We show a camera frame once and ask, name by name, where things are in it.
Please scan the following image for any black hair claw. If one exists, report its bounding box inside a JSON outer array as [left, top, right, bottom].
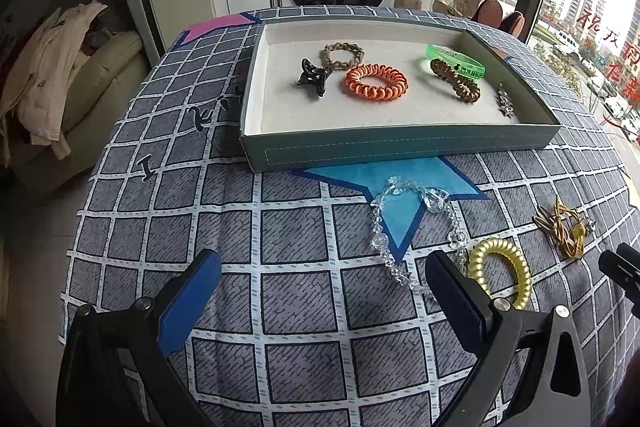
[[295, 58, 328, 98]]

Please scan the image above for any pile of beige clothes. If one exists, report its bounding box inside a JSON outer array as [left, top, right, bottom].
[[0, 2, 108, 160]]

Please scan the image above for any yellow spiral hair tie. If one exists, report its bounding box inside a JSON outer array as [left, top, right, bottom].
[[466, 237, 533, 310]]

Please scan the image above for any silver hair clip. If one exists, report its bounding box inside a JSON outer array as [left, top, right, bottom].
[[495, 82, 516, 118]]

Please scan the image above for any orange spiral hair tie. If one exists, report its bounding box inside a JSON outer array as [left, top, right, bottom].
[[344, 63, 408, 101]]

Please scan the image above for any red window lettering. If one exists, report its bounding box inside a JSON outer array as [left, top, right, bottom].
[[575, 9, 640, 92]]

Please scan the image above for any grey tray with white lining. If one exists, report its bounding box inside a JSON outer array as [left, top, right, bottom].
[[239, 18, 562, 172]]

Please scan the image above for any gold wire hair clip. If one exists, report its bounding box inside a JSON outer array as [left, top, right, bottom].
[[531, 197, 597, 260]]

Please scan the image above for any brown chair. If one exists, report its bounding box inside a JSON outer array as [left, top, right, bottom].
[[472, 0, 503, 28], [500, 11, 526, 40]]

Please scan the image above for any clear crystal bead bracelet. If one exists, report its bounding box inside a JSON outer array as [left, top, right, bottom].
[[370, 176, 471, 288]]

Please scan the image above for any grey checked bedsheet with stars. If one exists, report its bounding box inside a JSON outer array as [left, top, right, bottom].
[[60, 4, 636, 427]]

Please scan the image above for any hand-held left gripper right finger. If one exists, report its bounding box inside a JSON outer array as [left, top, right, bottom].
[[425, 249, 593, 427]]

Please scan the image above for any green translucent bracelet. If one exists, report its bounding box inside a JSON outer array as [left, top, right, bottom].
[[425, 43, 488, 80]]

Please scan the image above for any cream sofa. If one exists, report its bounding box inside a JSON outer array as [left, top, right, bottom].
[[7, 29, 151, 198]]

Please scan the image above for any beige braided hair tie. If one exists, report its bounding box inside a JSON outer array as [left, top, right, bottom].
[[320, 42, 365, 72]]

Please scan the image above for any brown spiral hair tie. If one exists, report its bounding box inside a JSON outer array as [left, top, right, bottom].
[[430, 59, 482, 102]]

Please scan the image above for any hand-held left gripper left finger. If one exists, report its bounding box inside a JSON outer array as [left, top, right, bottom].
[[56, 249, 223, 427]]

